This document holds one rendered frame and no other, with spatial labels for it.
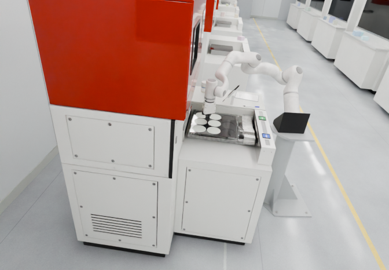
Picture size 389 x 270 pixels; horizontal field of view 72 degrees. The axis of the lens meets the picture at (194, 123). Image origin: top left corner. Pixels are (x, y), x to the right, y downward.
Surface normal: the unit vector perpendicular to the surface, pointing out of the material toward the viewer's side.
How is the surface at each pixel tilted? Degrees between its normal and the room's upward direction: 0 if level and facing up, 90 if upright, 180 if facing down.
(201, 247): 0
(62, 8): 90
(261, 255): 0
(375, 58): 90
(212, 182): 90
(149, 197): 90
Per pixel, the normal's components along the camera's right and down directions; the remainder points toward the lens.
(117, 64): -0.11, 0.49
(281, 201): 0.08, -0.86
